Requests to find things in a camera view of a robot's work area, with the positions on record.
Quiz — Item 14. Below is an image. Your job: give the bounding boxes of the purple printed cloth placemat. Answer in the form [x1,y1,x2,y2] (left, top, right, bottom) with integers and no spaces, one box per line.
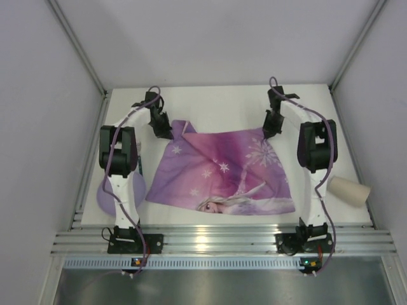
[146,120,296,216]

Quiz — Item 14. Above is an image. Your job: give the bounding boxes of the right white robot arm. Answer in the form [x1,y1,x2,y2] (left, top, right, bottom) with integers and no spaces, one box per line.
[263,84,338,250]

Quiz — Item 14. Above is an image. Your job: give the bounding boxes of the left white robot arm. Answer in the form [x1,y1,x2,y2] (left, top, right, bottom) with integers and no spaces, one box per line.
[99,86,174,243]

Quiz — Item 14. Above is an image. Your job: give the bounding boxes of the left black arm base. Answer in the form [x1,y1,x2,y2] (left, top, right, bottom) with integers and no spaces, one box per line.
[107,234,164,254]

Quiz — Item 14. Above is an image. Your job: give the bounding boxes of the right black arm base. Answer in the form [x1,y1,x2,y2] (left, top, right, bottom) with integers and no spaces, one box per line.
[275,233,333,256]

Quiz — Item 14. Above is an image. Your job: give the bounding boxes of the lilac plastic plate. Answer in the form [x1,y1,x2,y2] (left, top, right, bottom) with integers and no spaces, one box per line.
[96,172,147,217]

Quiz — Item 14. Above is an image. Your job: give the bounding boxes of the beige paper cup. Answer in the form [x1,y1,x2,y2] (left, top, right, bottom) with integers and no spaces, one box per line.
[327,176,371,208]

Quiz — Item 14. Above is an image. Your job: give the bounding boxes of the fork with teal handle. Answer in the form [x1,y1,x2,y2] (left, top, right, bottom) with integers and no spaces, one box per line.
[136,142,143,175]

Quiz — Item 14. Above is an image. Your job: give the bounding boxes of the left aluminium frame post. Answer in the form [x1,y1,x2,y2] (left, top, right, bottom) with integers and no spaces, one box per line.
[47,0,111,96]

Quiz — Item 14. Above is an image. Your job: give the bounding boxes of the aluminium frame post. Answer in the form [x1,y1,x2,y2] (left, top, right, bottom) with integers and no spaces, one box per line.
[47,0,111,96]
[329,0,390,93]

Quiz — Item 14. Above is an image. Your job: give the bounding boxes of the right aluminium frame post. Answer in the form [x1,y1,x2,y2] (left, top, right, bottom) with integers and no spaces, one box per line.
[329,0,390,93]

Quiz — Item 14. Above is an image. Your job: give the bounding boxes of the aluminium mounting rail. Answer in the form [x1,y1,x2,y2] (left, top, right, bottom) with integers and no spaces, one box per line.
[51,224,397,256]

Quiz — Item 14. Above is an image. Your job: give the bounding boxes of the slotted grey cable duct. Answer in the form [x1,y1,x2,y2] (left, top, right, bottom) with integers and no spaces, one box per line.
[64,256,322,270]

